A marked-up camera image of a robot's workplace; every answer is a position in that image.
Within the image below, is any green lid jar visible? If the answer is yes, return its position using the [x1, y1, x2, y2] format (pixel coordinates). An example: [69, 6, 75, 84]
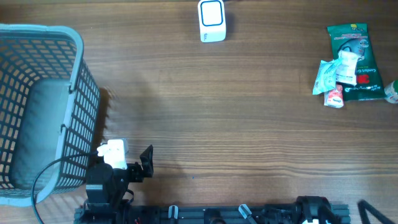
[384, 80, 398, 104]

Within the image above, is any white barcode scanner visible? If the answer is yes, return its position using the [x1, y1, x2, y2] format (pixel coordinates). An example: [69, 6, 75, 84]
[197, 0, 226, 43]

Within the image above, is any white carton box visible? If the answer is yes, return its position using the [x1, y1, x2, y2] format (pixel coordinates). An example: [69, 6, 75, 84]
[336, 50, 360, 86]

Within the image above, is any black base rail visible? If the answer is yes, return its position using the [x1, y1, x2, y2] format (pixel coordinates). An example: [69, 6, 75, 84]
[73, 203, 351, 224]

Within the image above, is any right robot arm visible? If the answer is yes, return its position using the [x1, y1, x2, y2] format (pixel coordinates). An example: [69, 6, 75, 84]
[297, 196, 395, 224]

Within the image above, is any green 3M gloves package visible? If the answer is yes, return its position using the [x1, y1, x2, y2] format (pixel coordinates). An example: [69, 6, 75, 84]
[327, 23, 385, 101]

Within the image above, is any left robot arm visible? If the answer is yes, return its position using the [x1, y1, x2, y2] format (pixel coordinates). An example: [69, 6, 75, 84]
[74, 146, 154, 224]

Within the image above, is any mint wet wipes pack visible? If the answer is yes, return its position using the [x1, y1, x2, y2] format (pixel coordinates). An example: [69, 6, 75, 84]
[312, 58, 342, 95]

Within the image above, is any black left camera cable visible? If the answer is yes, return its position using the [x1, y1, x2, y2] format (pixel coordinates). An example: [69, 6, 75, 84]
[30, 151, 99, 224]

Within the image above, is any grey plastic basket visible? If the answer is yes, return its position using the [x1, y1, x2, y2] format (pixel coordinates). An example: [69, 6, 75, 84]
[1, 24, 100, 207]

